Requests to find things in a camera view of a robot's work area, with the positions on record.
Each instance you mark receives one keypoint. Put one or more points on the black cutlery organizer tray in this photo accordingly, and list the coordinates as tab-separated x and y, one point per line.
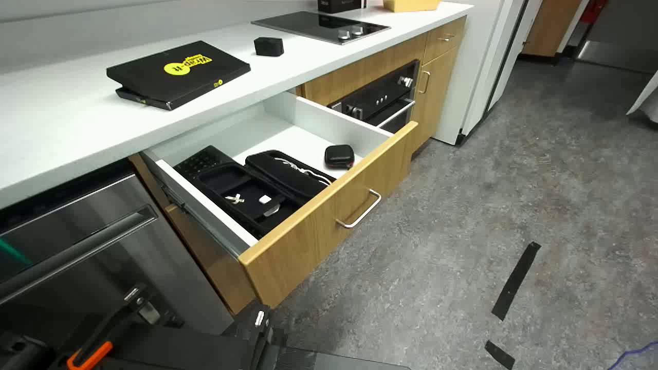
218	182

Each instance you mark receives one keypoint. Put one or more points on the long black zip pouch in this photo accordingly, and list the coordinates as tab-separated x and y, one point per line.
288	171

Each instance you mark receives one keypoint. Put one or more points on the black countertop appliance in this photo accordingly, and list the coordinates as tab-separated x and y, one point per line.
340	4

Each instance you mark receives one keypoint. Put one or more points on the stainless steel dishwasher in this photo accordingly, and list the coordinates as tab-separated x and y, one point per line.
136	259

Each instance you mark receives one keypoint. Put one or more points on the small wooden drawer front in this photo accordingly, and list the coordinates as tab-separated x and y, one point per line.
445	37

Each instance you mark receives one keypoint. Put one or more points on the black built-in oven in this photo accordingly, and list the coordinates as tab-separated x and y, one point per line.
378	93

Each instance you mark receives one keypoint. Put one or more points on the brown wooden room door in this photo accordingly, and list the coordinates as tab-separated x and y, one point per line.
551	28

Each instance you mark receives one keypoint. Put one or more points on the small white square item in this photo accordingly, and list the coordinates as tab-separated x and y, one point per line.
267	200

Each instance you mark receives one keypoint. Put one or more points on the yellow wooden box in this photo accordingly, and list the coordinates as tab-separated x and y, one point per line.
412	4

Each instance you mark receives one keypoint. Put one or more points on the wooden front cabinet drawer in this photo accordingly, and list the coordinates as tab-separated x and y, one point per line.
309	234

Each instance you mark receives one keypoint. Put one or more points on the silver oven knob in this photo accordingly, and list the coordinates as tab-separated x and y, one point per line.
405	80

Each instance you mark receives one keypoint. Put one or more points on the white refrigerator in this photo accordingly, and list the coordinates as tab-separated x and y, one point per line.
480	63

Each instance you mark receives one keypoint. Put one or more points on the short black tape strip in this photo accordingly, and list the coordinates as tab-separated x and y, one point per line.
501	355

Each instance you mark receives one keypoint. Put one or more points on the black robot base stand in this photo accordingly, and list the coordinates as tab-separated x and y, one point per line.
206	351

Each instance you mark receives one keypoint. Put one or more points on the black box yellow logo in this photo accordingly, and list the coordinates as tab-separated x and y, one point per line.
185	79

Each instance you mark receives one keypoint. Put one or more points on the long black tape strip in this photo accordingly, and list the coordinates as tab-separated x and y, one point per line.
514	280

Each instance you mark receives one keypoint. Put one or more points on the white object at room edge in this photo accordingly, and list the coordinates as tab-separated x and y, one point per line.
648	99

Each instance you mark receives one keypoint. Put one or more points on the small black rounded case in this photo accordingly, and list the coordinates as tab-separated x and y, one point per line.
269	46
339	158

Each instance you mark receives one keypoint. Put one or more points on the white cross shaped item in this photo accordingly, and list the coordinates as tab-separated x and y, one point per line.
236	200

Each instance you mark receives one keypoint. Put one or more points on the black glass cooktop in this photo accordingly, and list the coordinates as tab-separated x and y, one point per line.
315	26

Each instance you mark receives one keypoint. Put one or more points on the thin black laptop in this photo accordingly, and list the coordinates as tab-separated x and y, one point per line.
134	98

